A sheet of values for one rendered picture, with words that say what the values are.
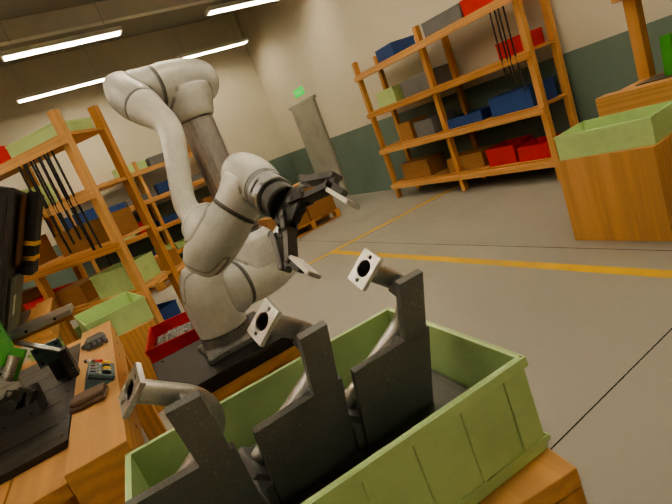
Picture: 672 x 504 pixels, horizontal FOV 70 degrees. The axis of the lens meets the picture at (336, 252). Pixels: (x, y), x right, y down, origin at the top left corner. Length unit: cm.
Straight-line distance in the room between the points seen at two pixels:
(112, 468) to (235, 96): 1089
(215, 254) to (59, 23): 845
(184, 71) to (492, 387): 117
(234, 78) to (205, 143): 1044
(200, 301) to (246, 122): 1044
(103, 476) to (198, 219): 62
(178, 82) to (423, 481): 119
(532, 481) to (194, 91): 126
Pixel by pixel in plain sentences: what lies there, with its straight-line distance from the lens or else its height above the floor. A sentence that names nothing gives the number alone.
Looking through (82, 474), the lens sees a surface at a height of 88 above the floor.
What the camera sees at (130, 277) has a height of 84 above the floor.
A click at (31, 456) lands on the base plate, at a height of 90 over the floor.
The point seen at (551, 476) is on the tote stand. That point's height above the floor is 79.
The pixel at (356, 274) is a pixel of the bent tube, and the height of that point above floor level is 117.
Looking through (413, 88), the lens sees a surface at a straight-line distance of 700.
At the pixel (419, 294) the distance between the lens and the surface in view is 74.
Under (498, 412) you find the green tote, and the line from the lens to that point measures 80.
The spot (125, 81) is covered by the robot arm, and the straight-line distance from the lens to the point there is 146.
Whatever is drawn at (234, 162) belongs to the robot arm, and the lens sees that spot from 106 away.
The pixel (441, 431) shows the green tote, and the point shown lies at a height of 93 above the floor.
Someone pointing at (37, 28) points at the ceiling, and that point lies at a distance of 932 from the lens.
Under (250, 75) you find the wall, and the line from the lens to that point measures 1208.
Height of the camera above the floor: 138
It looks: 13 degrees down
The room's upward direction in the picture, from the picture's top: 21 degrees counter-clockwise
